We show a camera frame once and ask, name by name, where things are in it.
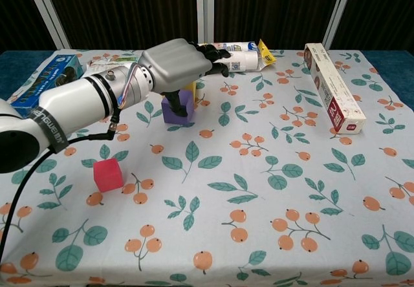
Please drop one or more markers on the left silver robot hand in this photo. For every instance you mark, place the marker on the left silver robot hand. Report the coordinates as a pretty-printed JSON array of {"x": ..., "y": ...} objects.
[{"x": 174, "y": 64}]

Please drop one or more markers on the large yellow cube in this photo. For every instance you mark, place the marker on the large yellow cube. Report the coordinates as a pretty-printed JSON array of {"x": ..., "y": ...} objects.
[{"x": 192, "y": 88}]

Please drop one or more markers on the purple cube block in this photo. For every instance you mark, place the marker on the purple cube block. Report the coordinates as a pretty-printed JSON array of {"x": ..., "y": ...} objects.
[{"x": 168, "y": 115}]

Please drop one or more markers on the small red cube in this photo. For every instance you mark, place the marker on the small red cube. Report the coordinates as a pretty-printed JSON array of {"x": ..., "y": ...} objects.
[{"x": 108, "y": 175}]

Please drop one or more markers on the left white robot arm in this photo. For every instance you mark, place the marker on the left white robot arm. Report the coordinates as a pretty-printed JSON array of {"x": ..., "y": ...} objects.
[{"x": 74, "y": 96}]

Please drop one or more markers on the dark pleated curtain panel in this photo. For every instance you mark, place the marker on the dark pleated curtain panel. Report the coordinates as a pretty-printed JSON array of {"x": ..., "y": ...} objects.
[
  {"x": 381, "y": 12},
  {"x": 16, "y": 12},
  {"x": 275, "y": 9},
  {"x": 129, "y": 9}
]

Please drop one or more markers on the white yellow snack bag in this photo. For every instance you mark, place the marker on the white yellow snack bag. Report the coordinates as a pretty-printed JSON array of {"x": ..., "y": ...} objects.
[{"x": 246, "y": 59}]

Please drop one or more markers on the blue foil box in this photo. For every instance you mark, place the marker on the blue foil box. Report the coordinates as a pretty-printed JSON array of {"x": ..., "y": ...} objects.
[{"x": 42, "y": 73}]

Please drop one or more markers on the floral tablecloth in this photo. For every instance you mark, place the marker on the floral tablecloth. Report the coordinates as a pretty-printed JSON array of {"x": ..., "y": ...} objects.
[{"x": 226, "y": 187}]

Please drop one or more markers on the long white red box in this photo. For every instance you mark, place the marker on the long white red box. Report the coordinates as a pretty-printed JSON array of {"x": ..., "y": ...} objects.
[{"x": 333, "y": 86}]

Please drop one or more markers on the white partition post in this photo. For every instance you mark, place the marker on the white partition post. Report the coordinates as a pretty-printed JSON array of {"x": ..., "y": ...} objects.
[
  {"x": 48, "y": 12},
  {"x": 338, "y": 12},
  {"x": 205, "y": 9}
]

